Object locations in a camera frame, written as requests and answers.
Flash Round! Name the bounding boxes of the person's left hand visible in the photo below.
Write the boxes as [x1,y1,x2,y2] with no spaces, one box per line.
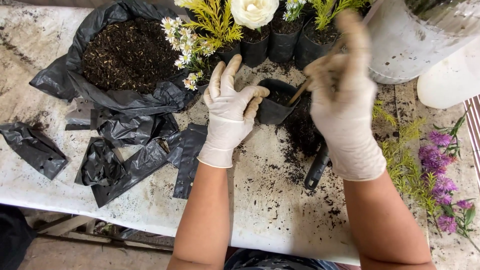
[197,54,271,169]

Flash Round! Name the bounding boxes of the person's right hand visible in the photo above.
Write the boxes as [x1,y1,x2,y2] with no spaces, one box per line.
[303,9,387,181]

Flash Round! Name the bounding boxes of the thin wooden stick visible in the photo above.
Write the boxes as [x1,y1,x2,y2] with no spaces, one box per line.
[288,41,345,106]

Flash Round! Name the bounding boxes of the small black planting bag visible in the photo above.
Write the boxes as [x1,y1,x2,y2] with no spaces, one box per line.
[257,78,301,125]

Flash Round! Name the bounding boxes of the green foliage plant in bag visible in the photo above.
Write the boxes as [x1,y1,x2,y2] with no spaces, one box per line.
[294,0,373,71]

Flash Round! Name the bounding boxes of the large white dirty pot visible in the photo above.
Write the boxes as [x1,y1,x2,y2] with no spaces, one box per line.
[362,0,480,85]

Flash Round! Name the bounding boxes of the small daisy plant in bag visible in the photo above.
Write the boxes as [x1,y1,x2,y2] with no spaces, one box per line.
[268,0,307,63]

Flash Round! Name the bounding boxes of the spilled soil heap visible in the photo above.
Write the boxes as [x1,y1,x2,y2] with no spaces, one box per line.
[279,92,328,158]

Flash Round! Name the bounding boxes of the white rose plant in bag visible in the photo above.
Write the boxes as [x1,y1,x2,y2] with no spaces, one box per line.
[230,0,280,68]

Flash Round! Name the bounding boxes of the white plastic container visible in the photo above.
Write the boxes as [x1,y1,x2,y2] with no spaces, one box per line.
[416,37,480,110]

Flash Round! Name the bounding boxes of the loose green foliage sprigs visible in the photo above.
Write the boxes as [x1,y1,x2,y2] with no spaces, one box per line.
[371,99,440,226]

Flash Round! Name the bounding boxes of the purple flower stems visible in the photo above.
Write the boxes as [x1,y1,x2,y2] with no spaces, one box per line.
[417,107,480,253]

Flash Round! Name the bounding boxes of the yellow-green foliage plant in bag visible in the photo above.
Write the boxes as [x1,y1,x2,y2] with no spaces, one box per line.
[183,0,244,65]

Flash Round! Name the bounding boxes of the white slatted rack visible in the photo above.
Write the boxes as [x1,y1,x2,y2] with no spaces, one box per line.
[463,95,480,190]

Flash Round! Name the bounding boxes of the white daisy plant in bag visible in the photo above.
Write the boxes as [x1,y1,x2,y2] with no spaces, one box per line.
[160,16,217,94]

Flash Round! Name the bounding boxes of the person's dark patterned clothing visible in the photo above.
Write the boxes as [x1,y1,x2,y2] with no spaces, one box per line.
[224,247,341,270]

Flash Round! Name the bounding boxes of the dark potting soil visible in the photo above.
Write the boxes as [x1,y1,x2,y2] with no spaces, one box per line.
[82,17,181,95]

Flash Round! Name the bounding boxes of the large black plastic soil sack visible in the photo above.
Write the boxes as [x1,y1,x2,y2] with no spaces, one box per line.
[29,0,196,118]

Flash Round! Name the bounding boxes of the pile of empty flat bags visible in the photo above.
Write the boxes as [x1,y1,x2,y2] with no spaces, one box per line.
[0,98,209,209]

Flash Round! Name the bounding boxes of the black cloth bundle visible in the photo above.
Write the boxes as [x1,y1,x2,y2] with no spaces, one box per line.
[0,204,37,270]

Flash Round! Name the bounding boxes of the black handled garden trowel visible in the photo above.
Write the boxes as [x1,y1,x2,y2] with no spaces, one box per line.
[304,142,331,191]

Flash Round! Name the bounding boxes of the metal table frame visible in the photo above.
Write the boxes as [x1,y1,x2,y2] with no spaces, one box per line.
[34,214,174,251]

